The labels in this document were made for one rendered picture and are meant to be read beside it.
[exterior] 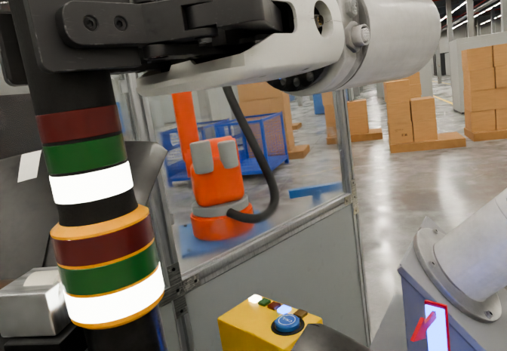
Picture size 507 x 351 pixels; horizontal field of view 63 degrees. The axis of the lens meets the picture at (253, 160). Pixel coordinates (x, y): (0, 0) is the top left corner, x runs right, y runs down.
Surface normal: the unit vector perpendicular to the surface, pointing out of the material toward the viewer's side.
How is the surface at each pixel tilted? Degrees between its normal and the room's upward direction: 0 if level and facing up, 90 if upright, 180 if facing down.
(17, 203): 42
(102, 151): 90
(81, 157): 90
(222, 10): 90
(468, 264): 78
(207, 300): 90
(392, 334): 0
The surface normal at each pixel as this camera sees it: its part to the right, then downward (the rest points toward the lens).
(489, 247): -0.69, 0.02
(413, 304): -0.53, 0.22
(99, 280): 0.15, 0.15
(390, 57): 0.65, 0.58
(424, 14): 0.67, -0.13
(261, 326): -0.14, -0.98
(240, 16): -0.22, 0.19
